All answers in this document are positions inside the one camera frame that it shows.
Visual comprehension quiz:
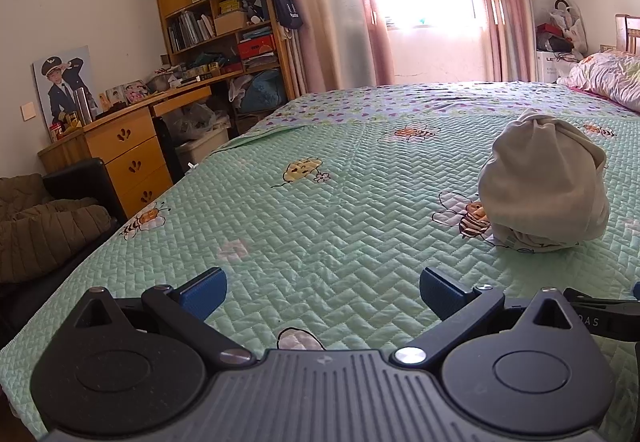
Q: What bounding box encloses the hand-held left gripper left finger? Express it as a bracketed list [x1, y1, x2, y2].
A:
[75, 267, 256, 368]

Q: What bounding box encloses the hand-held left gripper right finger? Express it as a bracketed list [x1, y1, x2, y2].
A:
[392, 267, 576, 368]

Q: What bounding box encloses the white letter-print garment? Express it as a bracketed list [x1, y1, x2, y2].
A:
[477, 109, 610, 253]

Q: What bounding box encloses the green quilted bee bedspread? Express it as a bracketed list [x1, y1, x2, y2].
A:
[0, 82, 640, 442]

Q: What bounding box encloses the white storage bin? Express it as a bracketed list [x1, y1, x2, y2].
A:
[175, 127, 231, 167]

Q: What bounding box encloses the black chair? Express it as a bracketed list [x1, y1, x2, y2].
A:
[42, 158, 126, 225]

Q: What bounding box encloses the wooden desk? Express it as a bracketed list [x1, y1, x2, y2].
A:
[37, 84, 213, 217]

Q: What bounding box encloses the brown quilted jacket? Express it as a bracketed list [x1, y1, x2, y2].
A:
[0, 174, 113, 285]

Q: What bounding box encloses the clear plastic bag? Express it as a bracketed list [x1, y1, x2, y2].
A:
[165, 102, 218, 140]

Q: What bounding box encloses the blue bag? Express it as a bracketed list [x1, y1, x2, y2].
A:
[230, 69, 288, 113]

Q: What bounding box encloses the row of photo frames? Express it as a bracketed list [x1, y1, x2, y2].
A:
[99, 80, 151, 111]

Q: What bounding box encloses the steel thermos bottle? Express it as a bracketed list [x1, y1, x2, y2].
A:
[74, 88, 94, 125]

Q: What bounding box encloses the floral duvet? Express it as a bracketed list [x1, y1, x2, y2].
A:
[557, 49, 640, 113]

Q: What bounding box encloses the white cardboard box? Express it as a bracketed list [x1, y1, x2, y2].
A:
[536, 50, 581, 83]

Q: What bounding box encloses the wooden bookshelf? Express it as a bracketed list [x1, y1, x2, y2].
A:
[152, 0, 296, 102]

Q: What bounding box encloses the wooden headboard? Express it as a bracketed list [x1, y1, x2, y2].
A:
[615, 14, 640, 55]

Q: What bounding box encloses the pink curtain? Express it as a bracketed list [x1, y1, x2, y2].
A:
[272, 0, 396, 95]
[462, 0, 538, 82]

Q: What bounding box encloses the pile of bags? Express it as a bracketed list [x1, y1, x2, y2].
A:
[535, 0, 588, 62]

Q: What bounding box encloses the navy tote bag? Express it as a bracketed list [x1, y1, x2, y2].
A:
[270, 0, 304, 30]

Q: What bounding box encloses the wall poster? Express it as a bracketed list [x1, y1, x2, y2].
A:
[32, 46, 98, 143]

